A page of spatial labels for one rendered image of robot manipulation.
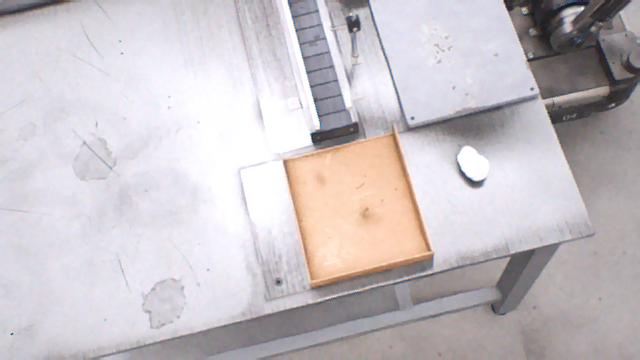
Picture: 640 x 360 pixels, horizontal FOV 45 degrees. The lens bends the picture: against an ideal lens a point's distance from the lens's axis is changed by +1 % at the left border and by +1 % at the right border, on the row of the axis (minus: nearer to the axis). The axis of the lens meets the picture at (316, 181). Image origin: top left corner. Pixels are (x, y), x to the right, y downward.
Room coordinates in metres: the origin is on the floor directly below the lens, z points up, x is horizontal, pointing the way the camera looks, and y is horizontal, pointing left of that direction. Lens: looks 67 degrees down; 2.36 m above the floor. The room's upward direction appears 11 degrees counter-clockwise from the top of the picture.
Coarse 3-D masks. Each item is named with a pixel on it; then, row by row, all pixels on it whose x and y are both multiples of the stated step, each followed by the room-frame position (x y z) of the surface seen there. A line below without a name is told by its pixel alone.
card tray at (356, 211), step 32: (288, 160) 0.72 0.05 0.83; (320, 160) 0.70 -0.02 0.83; (352, 160) 0.68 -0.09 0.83; (384, 160) 0.67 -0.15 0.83; (288, 192) 0.62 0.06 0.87; (320, 192) 0.63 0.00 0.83; (352, 192) 0.61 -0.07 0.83; (384, 192) 0.60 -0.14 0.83; (320, 224) 0.55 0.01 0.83; (352, 224) 0.54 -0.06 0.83; (384, 224) 0.52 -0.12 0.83; (416, 224) 0.51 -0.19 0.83; (320, 256) 0.48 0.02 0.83; (352, 256) 0.47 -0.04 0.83; (384, 256) 0.46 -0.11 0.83; (416, 256) 0.43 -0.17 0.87
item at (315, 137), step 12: (276, 0) 1.11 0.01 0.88; (288, 36) 1.00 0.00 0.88; (288, 48) 0.97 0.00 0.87; (336, 48) 0.95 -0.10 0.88; (300, 84) 0.87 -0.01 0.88; (300, 96) 0.84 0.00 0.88; (312, 132) 0.75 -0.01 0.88; (324, 132) 0.75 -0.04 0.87; (336, 132) 0.75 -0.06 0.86; (348, 132) 0.75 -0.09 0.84
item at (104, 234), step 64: (64, 0) 1.27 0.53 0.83; (128, 0) 1.23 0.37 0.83; (192, 0) 1.19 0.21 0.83; (256, 0) 1.16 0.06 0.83; (0, 64) 1.12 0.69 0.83; (64, 64) 1.08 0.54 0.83; (128, 64) 1.05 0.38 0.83; (192, 64) 1.01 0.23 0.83; (256, 64) 0.98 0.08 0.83; (384, 64) 0.91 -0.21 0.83; (0, 128) 0.94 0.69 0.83; (64, 128) 0.91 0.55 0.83; (128, 128) 0.88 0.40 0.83; (192, 128) 0.84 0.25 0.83; (256, 128) 0.81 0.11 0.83; (384, 128) 0.75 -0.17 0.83; (448, 128) 0.72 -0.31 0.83; (512, 128) 0.69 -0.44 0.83; (0, 192) 0.78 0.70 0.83; (64, 192) 0.75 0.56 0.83; (128, 192) 0.72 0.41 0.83; (192, 192) 0.69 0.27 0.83; (256, 192) 0.66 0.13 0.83; (448, 192) 0.57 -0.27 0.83; (512, 192) 0.54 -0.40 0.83; (576, 192) 0.51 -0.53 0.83; (0, 256) 0.63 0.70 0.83; (64, 256) 0.60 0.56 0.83; (128, 256) 0.57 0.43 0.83; (192, 256) 0.54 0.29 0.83; (256, 256) 0.51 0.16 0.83; (448, 256) 0.43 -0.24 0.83; (0, 320) 0.49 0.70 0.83; (64, 320) 0.46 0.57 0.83; (128, 320) 0.43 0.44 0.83; (192, 320) 0.40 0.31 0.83
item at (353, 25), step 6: (354, 12) 0.95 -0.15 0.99; (348, 18) 0.96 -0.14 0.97; (354, 18) 0.95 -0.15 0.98; (342, 24) 0.95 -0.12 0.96; (348, 24) 0.94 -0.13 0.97; (354, 24) 0.94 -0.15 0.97; (360, 24) 0.94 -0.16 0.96; (336, 30) 0.94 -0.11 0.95; (348, 30) 0.94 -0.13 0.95; (354, 30) 0.93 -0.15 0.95; (354, 36) 0.95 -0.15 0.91; (354, 42) 0.95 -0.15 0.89; (354, 48) 0.95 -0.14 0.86
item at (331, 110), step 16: (288, 0) 1.10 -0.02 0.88; (304, 0) 1.09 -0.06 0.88; (304, 16) 1.05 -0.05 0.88; (304, 32) 1.00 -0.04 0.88; (320, 32) 1.00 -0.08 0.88; (304, 48) 0.96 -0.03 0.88; (320, 48) 0.95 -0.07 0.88; (304, 64) 0.92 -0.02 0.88; (320, 64) 0.91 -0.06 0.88; (320, 80) 0.87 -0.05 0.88; (336, 80) 0.86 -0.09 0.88; (320, 96) 0.83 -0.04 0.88; (336, 96) 0.83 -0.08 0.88; (320, 112) 0.79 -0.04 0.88; (336, 112) 0.79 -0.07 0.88; (320, 128) 0.75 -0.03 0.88
